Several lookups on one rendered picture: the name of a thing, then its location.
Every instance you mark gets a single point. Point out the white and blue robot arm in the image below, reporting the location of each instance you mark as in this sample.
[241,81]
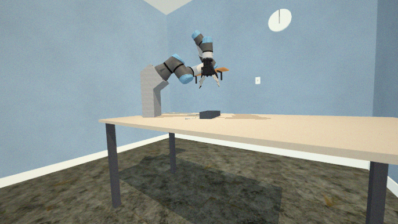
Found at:
[176,65]

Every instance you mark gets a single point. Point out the dark grey rack of bins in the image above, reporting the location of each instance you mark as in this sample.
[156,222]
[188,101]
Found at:
[209,114]

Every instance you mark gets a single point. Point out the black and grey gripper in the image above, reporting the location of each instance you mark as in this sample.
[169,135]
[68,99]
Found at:
[207,70]

